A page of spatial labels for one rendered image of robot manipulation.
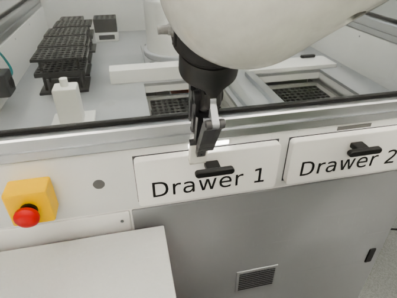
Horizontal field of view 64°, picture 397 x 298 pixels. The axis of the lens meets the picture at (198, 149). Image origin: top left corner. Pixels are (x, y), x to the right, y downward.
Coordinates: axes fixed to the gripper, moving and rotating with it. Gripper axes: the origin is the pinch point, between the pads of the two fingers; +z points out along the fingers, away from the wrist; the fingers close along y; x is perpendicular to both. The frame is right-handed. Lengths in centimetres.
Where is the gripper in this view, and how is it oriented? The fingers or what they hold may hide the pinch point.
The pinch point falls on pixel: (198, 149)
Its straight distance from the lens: 54.0
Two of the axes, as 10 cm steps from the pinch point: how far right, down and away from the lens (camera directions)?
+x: 9.8, -1.2, 1.8
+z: -0.7, 6.0, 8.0
